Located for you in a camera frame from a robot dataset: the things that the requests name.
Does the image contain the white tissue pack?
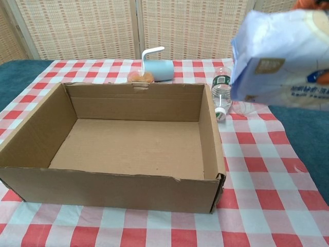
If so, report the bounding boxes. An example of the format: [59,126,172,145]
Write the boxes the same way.
[230,9,329,112]

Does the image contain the red white checkered cloth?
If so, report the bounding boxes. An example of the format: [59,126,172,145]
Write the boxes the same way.
[0,58,329,247]

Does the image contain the clear plastic water bottle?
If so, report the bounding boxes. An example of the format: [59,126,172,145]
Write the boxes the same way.
[211,67,233,123]

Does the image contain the open brown cardboard box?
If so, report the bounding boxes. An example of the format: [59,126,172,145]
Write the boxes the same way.
[0,81,227,215]

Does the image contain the orange fruit jelly cup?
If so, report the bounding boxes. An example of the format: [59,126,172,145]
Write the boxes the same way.
[127,69,155,83]

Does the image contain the light blue mug white handle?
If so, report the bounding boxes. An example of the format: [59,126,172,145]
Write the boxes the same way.
[140,46,175,83]

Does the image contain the woven folding screen panel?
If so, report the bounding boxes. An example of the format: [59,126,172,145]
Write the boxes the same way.
[253,0,300,16]
[135,0,258,60]
[5,0,141,61]
[0,0,34,65]

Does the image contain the orange-tipped silver right robot hand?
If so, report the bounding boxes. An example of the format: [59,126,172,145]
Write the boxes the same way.
[290,0,329,11]

